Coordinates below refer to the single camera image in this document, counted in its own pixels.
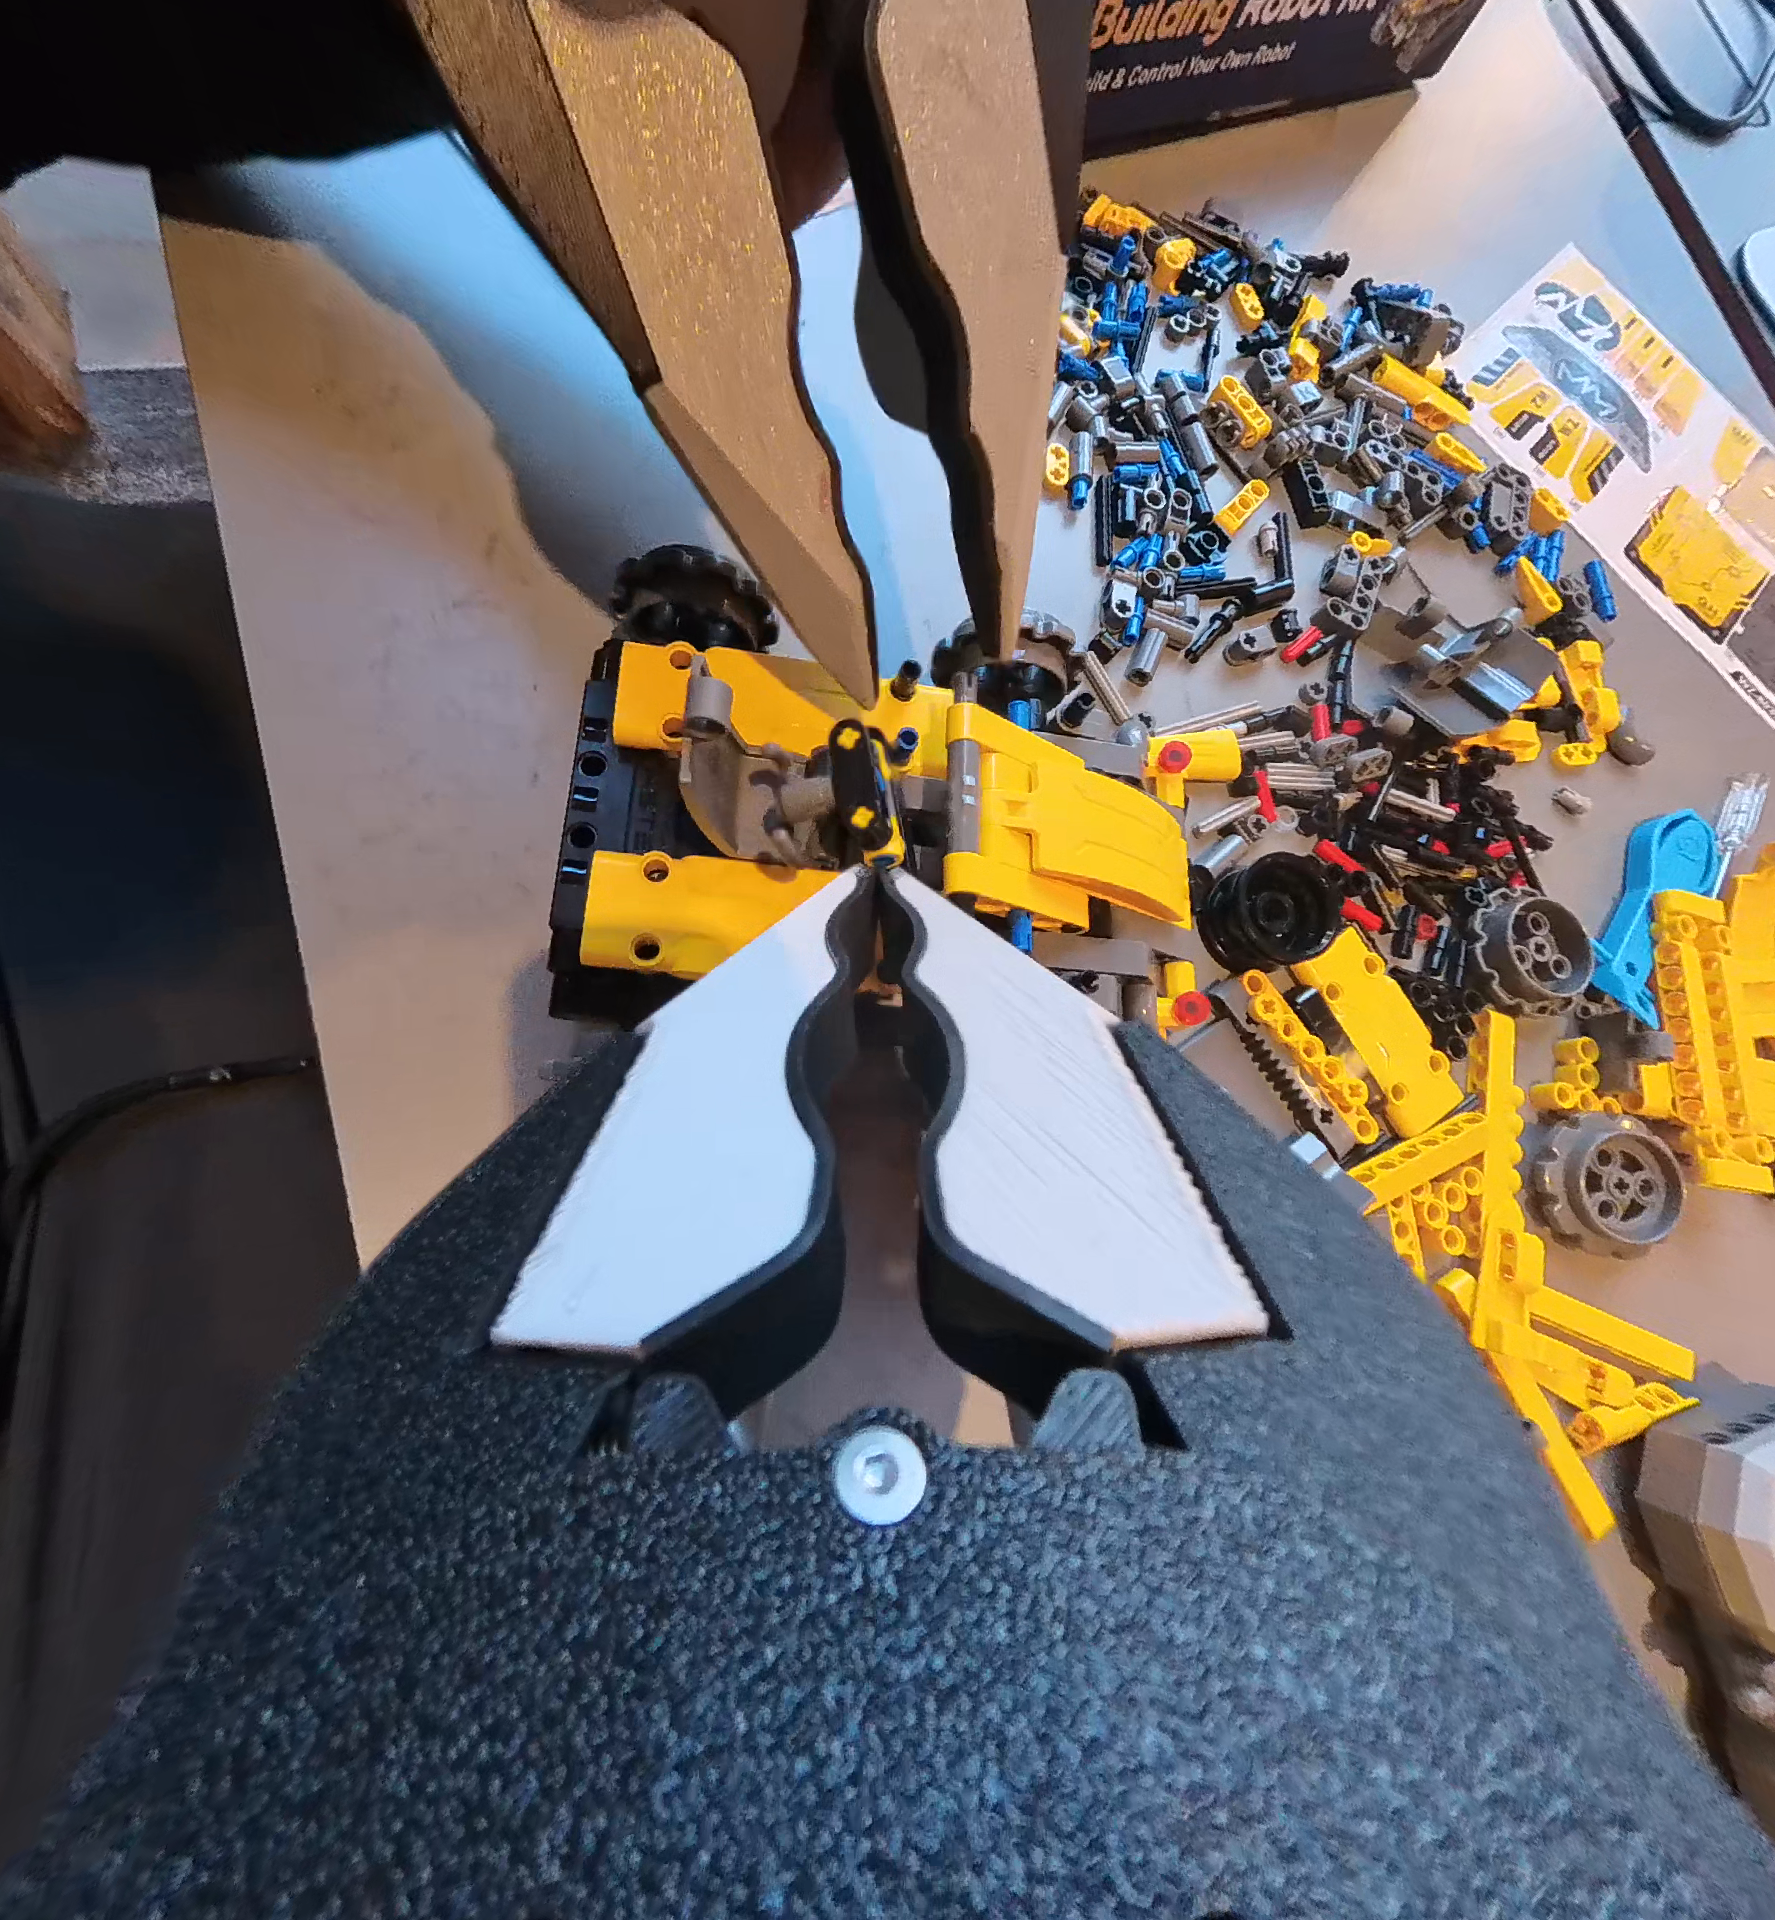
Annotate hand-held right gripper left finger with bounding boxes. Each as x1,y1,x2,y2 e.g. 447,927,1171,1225
491,868,884,1414

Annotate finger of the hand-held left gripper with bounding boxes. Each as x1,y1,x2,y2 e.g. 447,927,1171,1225
404,0,884,710
857,0,1069,665

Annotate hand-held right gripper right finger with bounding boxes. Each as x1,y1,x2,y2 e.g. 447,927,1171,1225
884,869,1271,1414

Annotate yellow toy vehicle assembly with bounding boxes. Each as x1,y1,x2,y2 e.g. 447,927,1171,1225
549,542,1219,1036

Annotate black beam with yellow pins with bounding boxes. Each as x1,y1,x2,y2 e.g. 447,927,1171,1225
828,720,908,880

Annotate person's left forearm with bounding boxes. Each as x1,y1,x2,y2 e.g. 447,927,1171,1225
0,0,454,193

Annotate grey desk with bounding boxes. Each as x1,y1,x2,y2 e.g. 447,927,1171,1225
160,0,1775,1696

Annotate dark blue cardboard kit box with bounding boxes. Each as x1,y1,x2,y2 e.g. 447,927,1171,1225
1082,0,1489,160

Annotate plain black tyre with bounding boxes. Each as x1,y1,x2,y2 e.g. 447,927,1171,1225
1199,852,1347,974

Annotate pile of mixed small pieces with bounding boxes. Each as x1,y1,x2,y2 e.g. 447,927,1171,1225
1043,187,1655,1023

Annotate grey wheel with knobby tyre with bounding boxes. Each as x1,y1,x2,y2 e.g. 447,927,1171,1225
1524,1114,1687,1254
1473,888,1597,1013

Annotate pile of yellow building pieces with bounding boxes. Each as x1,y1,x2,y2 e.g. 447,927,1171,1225
1240,840,1775,1539

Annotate person's leg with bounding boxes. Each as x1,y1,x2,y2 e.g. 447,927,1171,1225
0,495,365,1877

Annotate sticker sheet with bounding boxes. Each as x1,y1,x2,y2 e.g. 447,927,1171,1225
1450,246,1775,738

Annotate grey battery box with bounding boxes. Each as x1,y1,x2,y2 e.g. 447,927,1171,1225
1636,1381,1775,1892

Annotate thin black cable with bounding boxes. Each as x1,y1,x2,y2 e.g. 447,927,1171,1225
3,1054,321,1203

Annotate black cables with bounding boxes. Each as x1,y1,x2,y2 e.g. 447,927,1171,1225
1548,0,1775,136

